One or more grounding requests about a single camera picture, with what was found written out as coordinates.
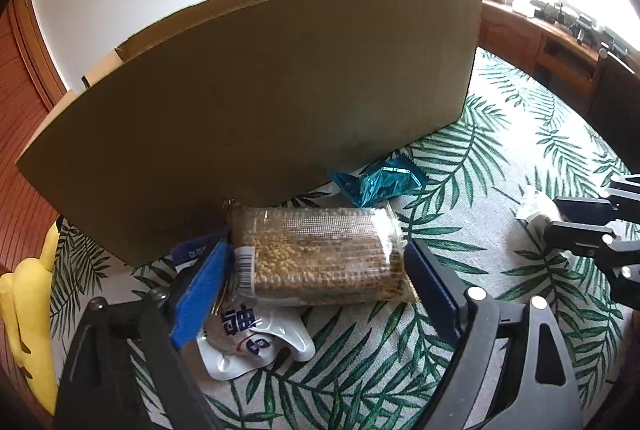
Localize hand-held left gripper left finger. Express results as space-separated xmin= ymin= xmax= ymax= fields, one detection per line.
xmin=52 ymin=240 xmax=236 ymax=430

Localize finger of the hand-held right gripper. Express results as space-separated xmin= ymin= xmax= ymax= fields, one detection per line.
xmin=554 ymin=174 xmax=640 ymax=225
xmin=542 ymin=220 xmax=640 ymax=311

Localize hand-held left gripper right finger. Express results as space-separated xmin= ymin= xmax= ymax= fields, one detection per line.
xmin=402 ymin=239 xmax=586 ymax=430

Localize white packet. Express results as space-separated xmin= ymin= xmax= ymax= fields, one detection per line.
xmin=515 ymin=189 xmax=562 ymax=232

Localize clear grain snack packet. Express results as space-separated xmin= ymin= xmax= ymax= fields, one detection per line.
xmin=227 ymin=201 xmax=419 ymax=309

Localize brown cardboard box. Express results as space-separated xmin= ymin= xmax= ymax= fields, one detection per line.
xmin=15 ymin=0 xmax=484 ymax=269

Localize white blue pouch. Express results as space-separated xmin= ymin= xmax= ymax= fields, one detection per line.
xmin=171 ymin=237 xmax=317 ymax=381

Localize black chair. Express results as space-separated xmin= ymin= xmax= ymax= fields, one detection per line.
xmin=585 ymin=42 xmax=640 ymax=172

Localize teal snack packet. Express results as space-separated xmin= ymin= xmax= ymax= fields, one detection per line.
xmin=332 ymin=153 xmax=429 ymax=209

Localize yellow plush toy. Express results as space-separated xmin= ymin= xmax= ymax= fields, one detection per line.
xmin=0 ymin=230 xmax=61 ymax=417

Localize wooden cabinet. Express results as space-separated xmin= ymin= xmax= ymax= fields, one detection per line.
xmin=477 ymin=0 xmax=617 ymax=95

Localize black desk devices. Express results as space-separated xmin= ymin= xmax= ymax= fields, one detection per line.
xmin=529 ymin=0 xmax=622 ymax=52

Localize wooden wardrobe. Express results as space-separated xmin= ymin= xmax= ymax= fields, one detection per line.
xmin=0 ymin=0 xmax=77 ymax=411

